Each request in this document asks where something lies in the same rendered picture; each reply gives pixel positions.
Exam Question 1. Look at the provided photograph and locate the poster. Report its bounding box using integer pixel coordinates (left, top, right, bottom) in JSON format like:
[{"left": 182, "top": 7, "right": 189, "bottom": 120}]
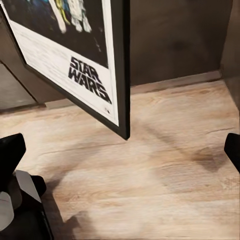
[{"left": 0, "top": 0, "right": 131, "bottom": 140}]

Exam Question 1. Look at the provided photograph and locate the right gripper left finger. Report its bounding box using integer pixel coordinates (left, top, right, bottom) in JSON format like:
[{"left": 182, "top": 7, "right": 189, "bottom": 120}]
[{"left": 0, "top": 133, "right": 26, "bottom": 193}]

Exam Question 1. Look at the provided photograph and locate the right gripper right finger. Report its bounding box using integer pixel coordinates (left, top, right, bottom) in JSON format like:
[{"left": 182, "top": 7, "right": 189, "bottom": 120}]
[{"left": 224, "top": 133, "right": 240, "bottom": 173}]

